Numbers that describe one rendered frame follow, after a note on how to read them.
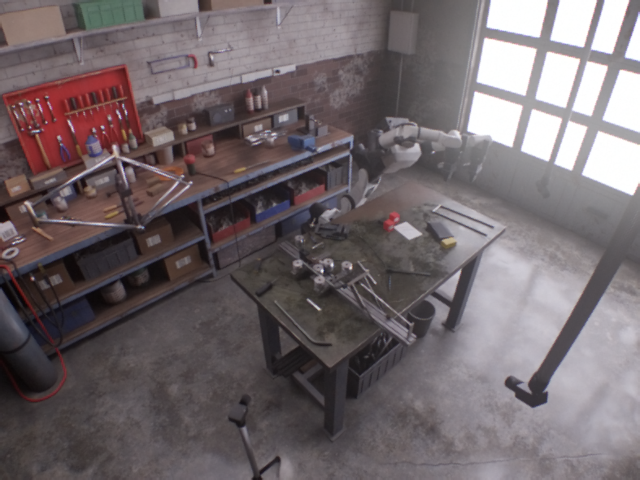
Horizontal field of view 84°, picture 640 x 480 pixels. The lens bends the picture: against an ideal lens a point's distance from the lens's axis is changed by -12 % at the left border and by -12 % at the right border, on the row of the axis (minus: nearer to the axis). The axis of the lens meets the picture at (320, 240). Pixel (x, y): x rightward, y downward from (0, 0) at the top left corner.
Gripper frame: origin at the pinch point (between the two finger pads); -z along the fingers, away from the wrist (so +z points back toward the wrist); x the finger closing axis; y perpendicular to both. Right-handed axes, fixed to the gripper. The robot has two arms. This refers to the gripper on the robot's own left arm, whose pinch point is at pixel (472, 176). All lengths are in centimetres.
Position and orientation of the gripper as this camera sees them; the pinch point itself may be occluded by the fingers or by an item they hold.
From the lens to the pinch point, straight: 251.8
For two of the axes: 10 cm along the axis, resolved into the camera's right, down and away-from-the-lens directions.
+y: -7.7, -3.9, 5.1
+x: 6.4, -4.6, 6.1
